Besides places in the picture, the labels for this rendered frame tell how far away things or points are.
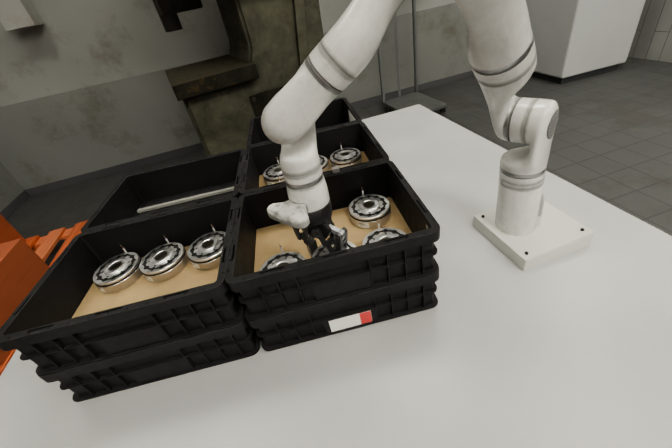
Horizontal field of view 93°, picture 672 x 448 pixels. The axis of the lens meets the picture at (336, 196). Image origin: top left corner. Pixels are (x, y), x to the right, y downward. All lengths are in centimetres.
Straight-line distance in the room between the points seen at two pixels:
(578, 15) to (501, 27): 372
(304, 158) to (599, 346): 63
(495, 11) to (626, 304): 64
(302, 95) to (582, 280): 72
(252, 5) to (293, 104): 206
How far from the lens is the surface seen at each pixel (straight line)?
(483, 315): 78
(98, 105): 407
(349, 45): 45
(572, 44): 428
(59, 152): 438
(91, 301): 93
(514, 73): 59
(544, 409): 71
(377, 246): 57
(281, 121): 48
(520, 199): 83
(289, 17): 259
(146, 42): 383
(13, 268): 239
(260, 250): 79
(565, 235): 93
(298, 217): 53
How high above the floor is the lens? 133
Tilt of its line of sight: 34 degrees down
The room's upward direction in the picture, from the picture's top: 12 degrees counter-clockwise
